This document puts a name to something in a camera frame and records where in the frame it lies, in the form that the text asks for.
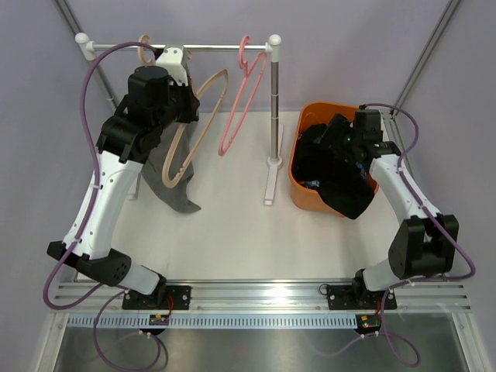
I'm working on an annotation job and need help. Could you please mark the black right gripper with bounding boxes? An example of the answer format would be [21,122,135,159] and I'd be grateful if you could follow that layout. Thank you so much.
[315,113,362,167]

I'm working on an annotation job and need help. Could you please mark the black shorts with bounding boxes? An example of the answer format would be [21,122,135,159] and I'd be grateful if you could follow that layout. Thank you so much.
[288,123,377,220]

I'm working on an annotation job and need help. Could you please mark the blue orange patterned shorts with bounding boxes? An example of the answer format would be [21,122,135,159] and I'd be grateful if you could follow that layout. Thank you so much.
[294,162,369,191]

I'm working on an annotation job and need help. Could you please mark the beige hanger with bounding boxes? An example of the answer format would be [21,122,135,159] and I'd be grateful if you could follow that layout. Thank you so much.
[137,34,164,66]
[161,68,230,190]

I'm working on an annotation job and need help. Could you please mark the pink plastic hanger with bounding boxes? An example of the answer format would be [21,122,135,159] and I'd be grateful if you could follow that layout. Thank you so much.
[217,34,268,157]

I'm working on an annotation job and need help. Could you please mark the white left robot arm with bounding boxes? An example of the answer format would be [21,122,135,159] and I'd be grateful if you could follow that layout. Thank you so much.
[47,66,199,309]

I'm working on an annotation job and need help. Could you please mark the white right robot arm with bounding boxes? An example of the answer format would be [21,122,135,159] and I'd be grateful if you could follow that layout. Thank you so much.
[318,107,459,310]

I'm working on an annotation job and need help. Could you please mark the beige hanger under grey shorts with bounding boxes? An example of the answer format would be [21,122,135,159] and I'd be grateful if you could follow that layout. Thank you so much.
[137,34,164,66]

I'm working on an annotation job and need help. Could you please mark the grey shorts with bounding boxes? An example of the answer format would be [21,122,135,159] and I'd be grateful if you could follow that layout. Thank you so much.
[139,48,202,214]

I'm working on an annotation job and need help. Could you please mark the orange plastic basket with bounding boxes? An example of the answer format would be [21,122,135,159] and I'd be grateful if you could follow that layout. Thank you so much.
[288,102,379,219]

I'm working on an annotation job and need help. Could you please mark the metal clothes rack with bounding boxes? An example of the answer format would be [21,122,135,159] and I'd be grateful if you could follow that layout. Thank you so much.
[74,33,284,206]

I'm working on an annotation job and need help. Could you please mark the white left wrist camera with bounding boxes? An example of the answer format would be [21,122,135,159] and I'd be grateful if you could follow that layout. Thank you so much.
[155,45,190,87]

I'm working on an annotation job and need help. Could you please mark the aluminium mounting rail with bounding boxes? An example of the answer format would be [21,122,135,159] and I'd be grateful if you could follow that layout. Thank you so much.
[50,281,472,315]

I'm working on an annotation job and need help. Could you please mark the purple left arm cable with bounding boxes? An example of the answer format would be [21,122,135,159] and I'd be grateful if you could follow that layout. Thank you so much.
[40,42,166,368]

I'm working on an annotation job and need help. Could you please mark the white slotted cable duct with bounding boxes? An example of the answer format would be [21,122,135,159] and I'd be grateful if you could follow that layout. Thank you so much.
[67,313,358,329]

